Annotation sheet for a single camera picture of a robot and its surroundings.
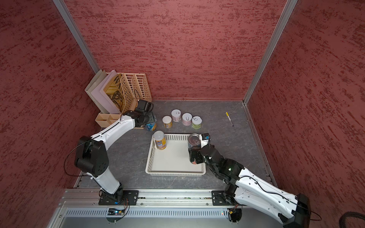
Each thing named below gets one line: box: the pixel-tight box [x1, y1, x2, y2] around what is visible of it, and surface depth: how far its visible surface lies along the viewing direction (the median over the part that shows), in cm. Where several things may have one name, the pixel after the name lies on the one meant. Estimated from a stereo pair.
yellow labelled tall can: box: [153, 130, 167, 151], surface depth 86 cm
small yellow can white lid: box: [162, 115, 173, 129], surface depth 102 cm
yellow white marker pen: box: [225, 111, 234, 127], surface depth 112 cm
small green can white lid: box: [191, 115, 203, 130], surface depth 103 cm
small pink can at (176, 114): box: [171, 108, 183, 123], surface depth 108 cm
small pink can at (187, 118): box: [182, 112, 193, 126], surface depth 105 cm
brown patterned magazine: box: [103, 73, 126, 113], surface depth 102 cm
